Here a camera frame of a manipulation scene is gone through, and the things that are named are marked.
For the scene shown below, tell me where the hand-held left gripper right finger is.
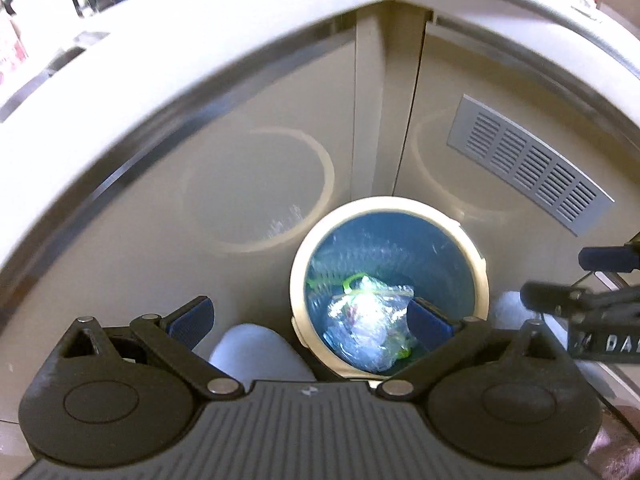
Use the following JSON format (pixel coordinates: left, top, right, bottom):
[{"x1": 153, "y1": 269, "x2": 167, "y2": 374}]
[{"x1": 376, "y1": 298, "x2": 586, "y2": 401}]

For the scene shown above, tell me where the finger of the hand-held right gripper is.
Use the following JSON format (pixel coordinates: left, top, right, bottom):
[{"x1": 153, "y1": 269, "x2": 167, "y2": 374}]
[
  {"x1": 578, "y1": 232, "x2": 640, "y2": 273},
  {"x1": 520, "y1": 281, "x2": 608, "y2": 318}
]

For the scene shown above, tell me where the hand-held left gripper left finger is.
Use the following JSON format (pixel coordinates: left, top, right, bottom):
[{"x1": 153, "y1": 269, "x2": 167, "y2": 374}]
[{"x1": 39, "y1": 296, "x2": 245, "y2": 401}]

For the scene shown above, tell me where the clear zip bag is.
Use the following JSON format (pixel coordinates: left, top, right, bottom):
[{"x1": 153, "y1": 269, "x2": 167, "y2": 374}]
[{"x1": 345, "y1": 280, "x2": 416, "y2": 323}]

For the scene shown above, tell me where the clear plastic bag with wrappers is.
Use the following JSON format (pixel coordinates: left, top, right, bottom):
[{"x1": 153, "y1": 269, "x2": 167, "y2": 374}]
[{"x1": 308, "y1": 272, "x2": 418, "y2": 361}]

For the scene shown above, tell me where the beige trash bin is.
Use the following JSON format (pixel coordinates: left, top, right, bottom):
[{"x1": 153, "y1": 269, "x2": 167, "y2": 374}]
[{"x1": 289, "y1": 196, "x2": 488, "y2": 376}]

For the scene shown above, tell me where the white slipper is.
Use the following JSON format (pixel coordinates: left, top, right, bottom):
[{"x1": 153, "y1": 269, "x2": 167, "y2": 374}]
[
  {"x1": 209, "y1": 325, "x2": 317, "y2": 382},
  {"x1": 492, "y1": 290, "x2": 546, "y2": 327}
]

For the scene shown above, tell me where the plain beige cabinet door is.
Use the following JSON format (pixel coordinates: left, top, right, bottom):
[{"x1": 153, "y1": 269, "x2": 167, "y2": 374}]
[{"x1": 0, "y1": 25, "x2": 358, "y2": 461}]

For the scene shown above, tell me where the grey vent grille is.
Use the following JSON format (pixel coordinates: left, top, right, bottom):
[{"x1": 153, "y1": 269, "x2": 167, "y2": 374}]
[{"x1": 446, "y1": 94, "x2": 615, "y2": 237}]

